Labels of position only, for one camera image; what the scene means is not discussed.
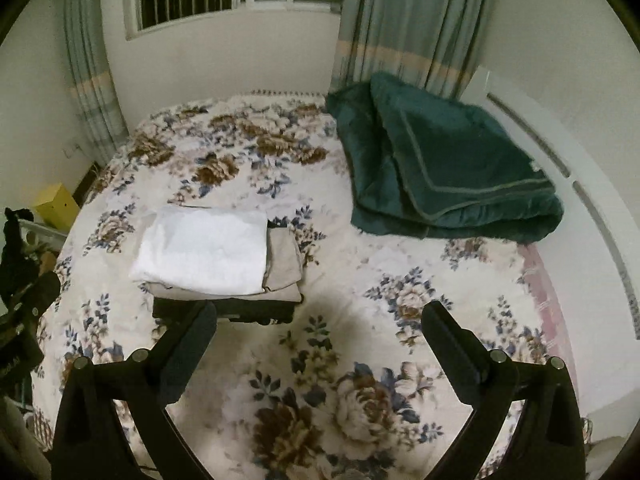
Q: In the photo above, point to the pink checked sheet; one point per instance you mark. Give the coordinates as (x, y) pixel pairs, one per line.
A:
(547, 300)

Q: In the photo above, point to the dark green blanket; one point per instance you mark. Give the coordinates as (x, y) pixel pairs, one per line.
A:
(440, 170)

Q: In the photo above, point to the white t-shirt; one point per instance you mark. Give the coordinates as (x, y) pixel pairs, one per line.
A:
(205, 250)

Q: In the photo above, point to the white headboard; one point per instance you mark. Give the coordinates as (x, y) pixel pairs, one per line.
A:
(590, 200)

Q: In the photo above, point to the black cloth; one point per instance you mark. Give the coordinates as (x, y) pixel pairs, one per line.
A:
(17, 255)

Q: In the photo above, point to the beige folded garment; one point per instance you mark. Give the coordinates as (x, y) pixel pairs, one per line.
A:
(282, 265)

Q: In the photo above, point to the black folded garment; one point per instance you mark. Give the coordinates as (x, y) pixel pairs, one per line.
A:
(250, 310)

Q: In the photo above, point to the wall socket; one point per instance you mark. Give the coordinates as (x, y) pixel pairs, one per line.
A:
(73, 150)

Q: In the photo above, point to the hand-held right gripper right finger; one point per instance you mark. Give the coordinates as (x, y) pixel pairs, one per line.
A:
(451, 356)

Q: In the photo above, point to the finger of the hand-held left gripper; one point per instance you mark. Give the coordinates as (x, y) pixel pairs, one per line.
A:
(42, 295)

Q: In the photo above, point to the grey-green striped curtain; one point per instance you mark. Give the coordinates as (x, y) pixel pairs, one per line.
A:
(415, 15)
(95, 60)

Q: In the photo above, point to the yellow box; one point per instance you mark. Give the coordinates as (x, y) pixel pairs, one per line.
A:
(56, 207)

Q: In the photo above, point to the floral bed sheet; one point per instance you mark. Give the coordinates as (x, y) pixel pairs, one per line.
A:
(325, 340)

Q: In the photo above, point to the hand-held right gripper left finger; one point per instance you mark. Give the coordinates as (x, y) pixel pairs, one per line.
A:
(186, 356)

